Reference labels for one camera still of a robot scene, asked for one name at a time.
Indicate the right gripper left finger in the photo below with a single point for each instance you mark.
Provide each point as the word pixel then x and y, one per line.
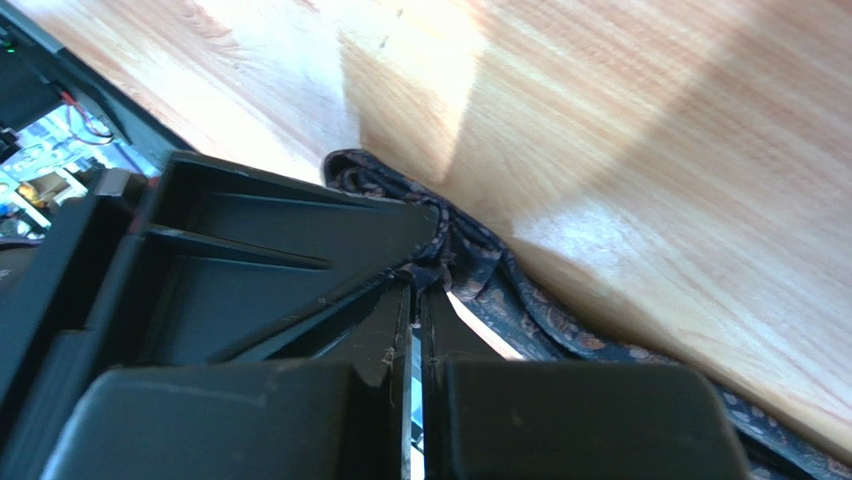
pixel 341 415

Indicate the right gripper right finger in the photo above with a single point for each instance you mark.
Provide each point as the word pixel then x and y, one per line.
pixel 486 417

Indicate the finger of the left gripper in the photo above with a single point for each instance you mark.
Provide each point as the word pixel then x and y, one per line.
pixel 199 265

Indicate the dark blue paisley tie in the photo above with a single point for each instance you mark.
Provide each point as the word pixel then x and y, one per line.
pixel 479 269

